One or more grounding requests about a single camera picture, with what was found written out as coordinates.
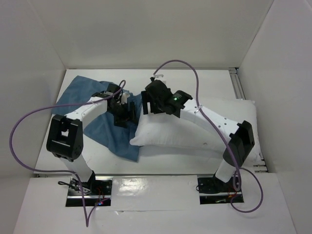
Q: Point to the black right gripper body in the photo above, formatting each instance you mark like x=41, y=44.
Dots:
x=145, y=103

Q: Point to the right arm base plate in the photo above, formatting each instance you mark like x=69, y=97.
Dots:
x=213, y=191

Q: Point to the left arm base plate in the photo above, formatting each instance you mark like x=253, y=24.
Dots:
x=100, y=194

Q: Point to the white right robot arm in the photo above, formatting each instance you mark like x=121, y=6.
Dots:
x=237, y=137

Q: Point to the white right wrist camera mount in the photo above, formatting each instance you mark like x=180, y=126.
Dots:
x=158, y=77

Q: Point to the aluminium frame rail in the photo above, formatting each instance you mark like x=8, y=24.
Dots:
x=259, y=166

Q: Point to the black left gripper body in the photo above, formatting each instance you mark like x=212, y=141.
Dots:
x=121, y=110

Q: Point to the white pillow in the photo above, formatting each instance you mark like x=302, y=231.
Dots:
x=169, y=131

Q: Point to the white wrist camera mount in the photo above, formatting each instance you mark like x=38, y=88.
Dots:
x=124, y=97
x=158, y=77

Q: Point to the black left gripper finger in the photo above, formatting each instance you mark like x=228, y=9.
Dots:
x=132, y=113
x=121, y=122

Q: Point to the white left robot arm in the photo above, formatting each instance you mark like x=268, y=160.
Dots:
x=65, y=138

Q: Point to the blue pillowcase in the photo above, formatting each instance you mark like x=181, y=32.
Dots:
x=102, y=129

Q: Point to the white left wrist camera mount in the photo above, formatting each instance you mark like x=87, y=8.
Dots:
x=124, y=97

